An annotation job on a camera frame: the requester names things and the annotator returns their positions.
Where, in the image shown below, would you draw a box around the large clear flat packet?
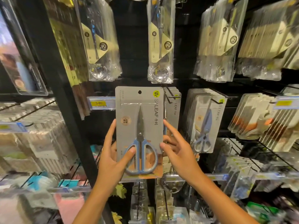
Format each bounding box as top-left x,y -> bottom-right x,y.
0,0 -> 49,96

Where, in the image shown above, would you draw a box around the grey blue scissors packet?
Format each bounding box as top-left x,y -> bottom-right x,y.
115,86 -> 164,179

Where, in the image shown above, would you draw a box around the row of orange tool packets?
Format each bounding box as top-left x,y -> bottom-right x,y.
228,93 -> 275,141

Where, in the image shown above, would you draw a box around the stack of pale boxed packets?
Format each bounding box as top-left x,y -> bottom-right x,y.
0,98 -> 78,176

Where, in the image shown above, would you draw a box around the row of grey scissors packets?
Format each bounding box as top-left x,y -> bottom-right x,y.
163,87 -> 182,136

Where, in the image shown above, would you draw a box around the row of clear spoon packets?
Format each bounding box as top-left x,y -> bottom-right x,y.
147,0 -> 176,84

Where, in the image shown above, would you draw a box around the person's right forearm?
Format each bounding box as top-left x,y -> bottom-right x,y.
187,174 -> 258,224

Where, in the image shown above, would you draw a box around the black display hook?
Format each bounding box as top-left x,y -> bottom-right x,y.
165,87 -> 181,104
210,90 -> 239,104

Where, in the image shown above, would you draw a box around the pink packet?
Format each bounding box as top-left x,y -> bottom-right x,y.
54,193 -> 85,224

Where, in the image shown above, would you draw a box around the yellow price label holder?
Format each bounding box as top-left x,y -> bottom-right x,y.
0,122 -> 29,133
273,96 -> 299,110
87,96 -> 116,111

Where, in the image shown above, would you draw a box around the row of kitchen shears packets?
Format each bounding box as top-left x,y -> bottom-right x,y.
182,89 -> 227,154

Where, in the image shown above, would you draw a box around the row of clear tall packets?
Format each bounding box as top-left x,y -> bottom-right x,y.
130,182 -> 191,224

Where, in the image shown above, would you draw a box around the row of brown utensil packets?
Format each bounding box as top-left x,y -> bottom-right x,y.
259,100 -> 299,152

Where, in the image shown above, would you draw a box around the row of chopstick packets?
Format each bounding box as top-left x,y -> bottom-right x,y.
42,0 -> 92,121

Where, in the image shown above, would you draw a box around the green packets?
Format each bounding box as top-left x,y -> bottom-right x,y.
244,201 -> 289,224

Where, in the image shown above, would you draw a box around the clear price rail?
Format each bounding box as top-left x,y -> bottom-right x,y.
0,185 -> 92,194
164,173 -> 299,182

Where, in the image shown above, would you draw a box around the row of clear cutlery packets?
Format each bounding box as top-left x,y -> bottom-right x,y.
235,0 -> 299,81

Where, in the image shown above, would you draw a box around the person's left forearm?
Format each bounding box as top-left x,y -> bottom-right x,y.
72,181 -> 120,224

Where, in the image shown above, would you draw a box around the black shelf post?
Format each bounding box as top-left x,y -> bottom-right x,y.
14,0 -> 115,224

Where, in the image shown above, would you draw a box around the row of small clear packets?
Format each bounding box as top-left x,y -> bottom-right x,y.
214,137 -> 265,201

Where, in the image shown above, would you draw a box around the row of clear ladle packets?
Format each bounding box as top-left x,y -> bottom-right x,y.
76,0 -> 123,82
193,0 -> 249,83

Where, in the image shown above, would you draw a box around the person's right hand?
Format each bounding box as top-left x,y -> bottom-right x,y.
160,119 -> 204,185

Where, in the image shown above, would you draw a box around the person's left hand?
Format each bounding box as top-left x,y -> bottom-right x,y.
96,119 -> 136,188

